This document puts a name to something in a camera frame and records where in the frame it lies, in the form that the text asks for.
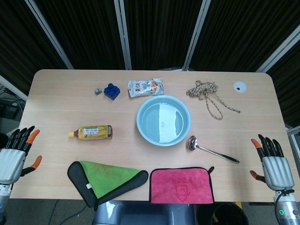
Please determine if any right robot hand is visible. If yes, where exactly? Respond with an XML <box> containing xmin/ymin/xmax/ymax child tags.
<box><xmin>249</xmin><ymin>134</ymin><xmax>295</xmax><ymax>191</ymax></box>

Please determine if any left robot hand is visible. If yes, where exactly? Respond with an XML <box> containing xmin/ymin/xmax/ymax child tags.
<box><xmin>0</xmin><ymin>126</ymin><xmax>43</xmax><ymax>185</ymax></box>

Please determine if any silver metal ladle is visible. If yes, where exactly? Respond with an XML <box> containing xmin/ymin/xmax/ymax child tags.
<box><xmin>187</xmin><ymin>135</ymin><xmax>240</xmax><ymax>164</ymax></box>

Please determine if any light blue plastic basin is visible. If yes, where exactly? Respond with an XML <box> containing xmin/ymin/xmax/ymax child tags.
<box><xmin>136</xmin><ymin>95</ymin><xmax>192</xmax><ymax>147</ymax></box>

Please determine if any black equipment box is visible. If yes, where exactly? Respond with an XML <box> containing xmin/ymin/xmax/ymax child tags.
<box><xmin>0</xmin><ymin>99</ymin><xmax>25</xmax><ymax>119</ymax></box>

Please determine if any black waste bin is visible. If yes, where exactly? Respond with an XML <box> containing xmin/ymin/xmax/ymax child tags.
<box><xmin>210</xmin><ymin>202</ymin><xmax>249</xmax><ymax>225</ymax></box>

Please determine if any corn tea bottle yellow cap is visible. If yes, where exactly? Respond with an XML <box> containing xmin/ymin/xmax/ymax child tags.
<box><xmin>68</xmin><ymin>125</ymin><xmax>113</xmax><ymax>141</ymax></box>

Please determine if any green and grey cloth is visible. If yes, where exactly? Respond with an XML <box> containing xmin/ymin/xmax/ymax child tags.
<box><xmin>67</xmin><ymin>160</ymin><xmax>149</xmax><ymax>211</ymax></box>

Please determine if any pink cloth black trim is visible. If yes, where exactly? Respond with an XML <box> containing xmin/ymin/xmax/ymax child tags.
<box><xmin>149</xmin><ymin>166</ymin><xmax>215</xmax><ymax>204</ymax></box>

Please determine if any blue toy building block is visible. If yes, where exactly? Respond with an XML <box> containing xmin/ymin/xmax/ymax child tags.
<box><xmin>104</xmin><ymin>83</ymin><xmax>120</xmax><ymax>102</ymax></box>

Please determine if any grey robot torso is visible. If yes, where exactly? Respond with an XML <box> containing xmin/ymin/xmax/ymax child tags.
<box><xmin>93</xmin><ymin>199</ymin><xmax>195</xmax><ymax>225</ymax></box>

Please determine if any white snack packet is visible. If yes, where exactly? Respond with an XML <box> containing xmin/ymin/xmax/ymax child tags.
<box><xmin>127</xmin><ymin>78</ymin><xmax>164</xmax><ymax>98</ymax></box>

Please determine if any silver partition post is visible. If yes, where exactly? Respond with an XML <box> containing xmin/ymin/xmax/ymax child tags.
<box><xmin>255</xmin><ymin>30</ymin><xmax>300</xmax><ymax>73</ymax></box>
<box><xmin>0</xmin><ymin>74</ymin><xmax>28</xmax><ymax>102</ymax></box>
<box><xmin>182</xmin><ymin>0</ymin><xmax>211</xmax><ymax>71</ymax></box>
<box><xmin>114</xmin><ymin>0</ymin><xmax>132</xmax><ymax>70</ymax></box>
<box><xmin>285</xmin><ymin>126</ymin><xmax>300</xmax><ymax>141</ymax></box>
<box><xmin>25</xmin><ymin>0</ymin><xmax>75</xmax><ymax>70</ymax></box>

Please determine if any white table cable grommet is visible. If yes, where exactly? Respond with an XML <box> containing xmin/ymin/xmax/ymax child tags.
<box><xmin>233</xmin><ymin>81</ymin><xmax>248</xmax><ymax>93</ymax></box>

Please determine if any coiled beige speckled rope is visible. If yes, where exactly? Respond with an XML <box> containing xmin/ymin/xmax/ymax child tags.
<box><xmin>186</xmin><ymin>80</ymin><xmax>241</xmax><ymax>120</ymax></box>

